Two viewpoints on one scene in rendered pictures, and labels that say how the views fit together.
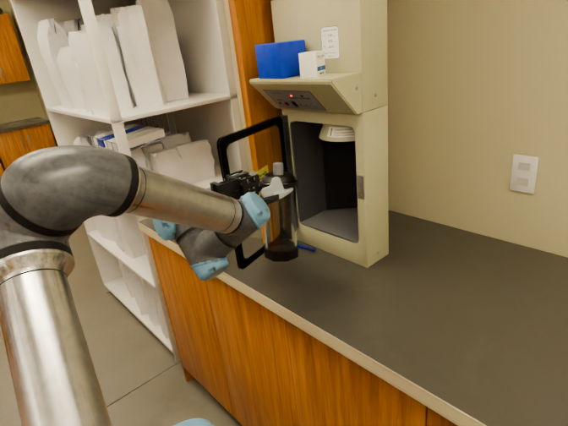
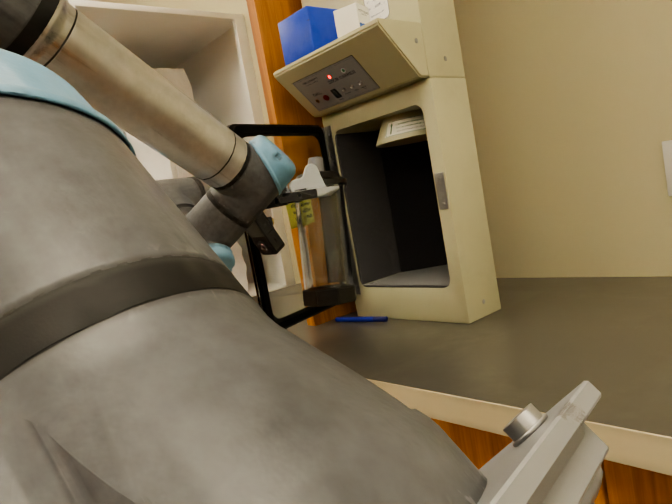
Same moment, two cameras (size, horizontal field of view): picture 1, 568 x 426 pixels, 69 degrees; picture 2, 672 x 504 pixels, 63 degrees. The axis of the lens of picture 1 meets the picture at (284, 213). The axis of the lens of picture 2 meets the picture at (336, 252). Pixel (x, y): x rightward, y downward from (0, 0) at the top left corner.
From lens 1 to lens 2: 0.40 m
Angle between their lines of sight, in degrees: 18
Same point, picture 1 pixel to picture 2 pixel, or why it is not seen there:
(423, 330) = (573, 364)
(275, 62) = (305, 33)
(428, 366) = not seen: hidden behind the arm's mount
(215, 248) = (209, 222)
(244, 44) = (266, 37)
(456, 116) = (568, 113)
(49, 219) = not seen: outside the picture
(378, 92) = (448, 55)
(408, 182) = (518, 230)
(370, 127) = (444, 100)
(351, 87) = (407, 36)
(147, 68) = not seen: hidden behind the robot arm
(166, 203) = (111, 65)
